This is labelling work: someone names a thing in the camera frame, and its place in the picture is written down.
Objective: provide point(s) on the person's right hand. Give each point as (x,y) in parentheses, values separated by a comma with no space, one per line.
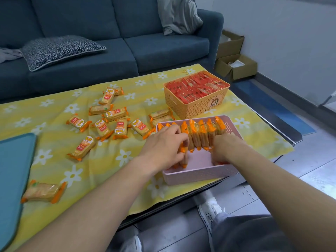
(228,148)

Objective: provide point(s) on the person's left hand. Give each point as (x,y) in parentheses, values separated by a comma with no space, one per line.
(160,149)

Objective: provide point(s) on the person's right fingers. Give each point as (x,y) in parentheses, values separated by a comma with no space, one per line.
(216,153)

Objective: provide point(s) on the person's left fingers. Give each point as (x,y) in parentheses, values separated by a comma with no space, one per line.
(181,144)

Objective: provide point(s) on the orange cracker snack packet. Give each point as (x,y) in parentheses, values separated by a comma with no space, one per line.
(184,162)
(43,192)

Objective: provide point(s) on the row of orange packets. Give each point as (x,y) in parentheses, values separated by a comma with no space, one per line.
(202,133)

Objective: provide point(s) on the person's right forearm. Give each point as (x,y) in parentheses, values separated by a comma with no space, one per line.
(288,196)

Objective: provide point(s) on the person's left forearm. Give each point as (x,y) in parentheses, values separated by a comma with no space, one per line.
(91,207)

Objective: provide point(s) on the pink plastic basket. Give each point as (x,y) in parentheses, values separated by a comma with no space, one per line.
(199,167)

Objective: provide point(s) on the orange plastic basket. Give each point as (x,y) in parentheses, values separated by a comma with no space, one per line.
(194,110)

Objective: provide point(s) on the person's white right shoe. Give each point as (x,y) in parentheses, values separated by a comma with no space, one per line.
(210,209)

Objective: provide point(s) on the pile of red sachets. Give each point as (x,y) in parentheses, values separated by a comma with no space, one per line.
(195,87)

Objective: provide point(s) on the dark glass coffee table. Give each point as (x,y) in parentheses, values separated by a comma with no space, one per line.
(277,124)

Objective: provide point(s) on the spread of loose orange packets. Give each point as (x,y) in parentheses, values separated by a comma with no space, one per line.
(115,114)

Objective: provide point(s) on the person's grey shorts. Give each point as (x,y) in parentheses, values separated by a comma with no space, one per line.
(249,233)

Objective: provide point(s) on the low open cardboard box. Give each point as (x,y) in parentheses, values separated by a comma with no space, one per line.
(244,69)

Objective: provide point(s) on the white packing paper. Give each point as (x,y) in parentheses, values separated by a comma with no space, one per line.
(236,63)

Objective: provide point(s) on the tall open cardboard box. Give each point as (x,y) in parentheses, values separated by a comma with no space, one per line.
(232,47)

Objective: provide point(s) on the blue fabric sofa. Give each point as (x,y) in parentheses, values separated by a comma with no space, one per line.
(105,57)

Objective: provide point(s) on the grey pillow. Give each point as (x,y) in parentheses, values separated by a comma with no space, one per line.
(178,15)

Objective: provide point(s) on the yellow flowered tablecloth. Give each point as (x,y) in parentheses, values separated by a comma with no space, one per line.
(52,154)

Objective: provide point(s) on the black white patterned cushion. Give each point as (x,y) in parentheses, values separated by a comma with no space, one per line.
(57,51)

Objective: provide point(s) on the teal mat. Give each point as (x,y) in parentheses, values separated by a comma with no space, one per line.
(13,181)

